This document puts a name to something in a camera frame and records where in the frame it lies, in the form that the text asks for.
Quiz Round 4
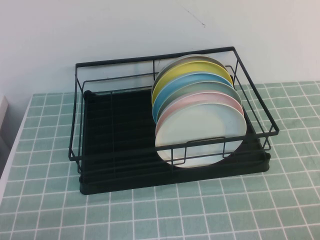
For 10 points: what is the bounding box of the yellow round plate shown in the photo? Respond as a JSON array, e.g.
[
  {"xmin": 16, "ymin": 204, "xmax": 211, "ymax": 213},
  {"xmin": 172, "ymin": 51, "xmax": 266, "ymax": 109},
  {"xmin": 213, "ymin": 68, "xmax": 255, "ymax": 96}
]
[{"xmin": 151, "ymin": 60, "xmax": 234, "ymax": 107}]

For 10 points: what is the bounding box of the pink round plate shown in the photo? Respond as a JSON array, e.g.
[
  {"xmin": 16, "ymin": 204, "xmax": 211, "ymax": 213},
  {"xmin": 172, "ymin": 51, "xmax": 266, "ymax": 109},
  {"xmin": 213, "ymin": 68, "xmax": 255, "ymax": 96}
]
[{"xmin": 154, "ymin": 91, "xmax": 245, "ymax": 132}]

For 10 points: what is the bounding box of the blue round plate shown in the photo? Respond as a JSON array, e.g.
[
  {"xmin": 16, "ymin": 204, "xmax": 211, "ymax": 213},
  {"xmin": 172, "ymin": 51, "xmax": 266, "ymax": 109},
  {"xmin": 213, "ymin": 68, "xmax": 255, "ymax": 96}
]
[{"xmin": 151, "ymin": 73, "xmax": 235, "ymax": 124}]

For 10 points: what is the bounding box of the black plastic drip tray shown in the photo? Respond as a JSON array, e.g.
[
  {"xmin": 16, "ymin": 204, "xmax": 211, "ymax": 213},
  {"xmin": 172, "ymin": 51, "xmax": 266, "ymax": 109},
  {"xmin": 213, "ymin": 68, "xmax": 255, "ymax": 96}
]
[{"xmin": 78, "ymin": 89, "xmax": 272, "ymax": 196}]

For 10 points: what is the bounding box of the pale white round plate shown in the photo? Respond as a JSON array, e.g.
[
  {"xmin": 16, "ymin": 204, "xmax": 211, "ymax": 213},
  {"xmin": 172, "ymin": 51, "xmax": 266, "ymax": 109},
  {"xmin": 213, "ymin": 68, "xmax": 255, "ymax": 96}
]
[{"xmin": 154, "ymin": 102, "xmax": 248, "ymax": 169}]

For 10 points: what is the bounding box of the green checked tablecloth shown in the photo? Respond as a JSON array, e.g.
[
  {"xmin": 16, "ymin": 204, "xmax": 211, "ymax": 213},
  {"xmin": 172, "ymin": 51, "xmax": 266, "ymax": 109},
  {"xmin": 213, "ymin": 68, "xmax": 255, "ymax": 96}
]
[{"xmin": 0, "ymin": 80, "xmax": 320, "ymax": 240}]

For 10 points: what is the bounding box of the olive grey round plate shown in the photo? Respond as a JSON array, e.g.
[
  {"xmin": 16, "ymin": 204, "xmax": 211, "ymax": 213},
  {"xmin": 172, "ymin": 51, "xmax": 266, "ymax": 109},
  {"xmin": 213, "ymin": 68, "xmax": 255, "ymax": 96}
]
[{"xmin": 157, "ymin": 53, "xmax": 227, "ymax": 78}]

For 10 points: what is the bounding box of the grey green round plate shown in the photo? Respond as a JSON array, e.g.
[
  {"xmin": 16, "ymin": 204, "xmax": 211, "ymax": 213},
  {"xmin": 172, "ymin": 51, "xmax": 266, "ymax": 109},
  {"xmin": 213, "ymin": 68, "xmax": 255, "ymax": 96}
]
[{"xmin": 156, "ymin": 80, "xmax": 243, "ymax": 118}]

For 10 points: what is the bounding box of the black wire dish rack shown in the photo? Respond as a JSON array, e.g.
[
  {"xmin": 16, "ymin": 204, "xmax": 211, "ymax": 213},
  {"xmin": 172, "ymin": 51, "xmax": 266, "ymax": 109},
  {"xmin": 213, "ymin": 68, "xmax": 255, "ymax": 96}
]
[{"xmin": 67, "ymin": 46, "xmax": 280, "ymax": 176}]

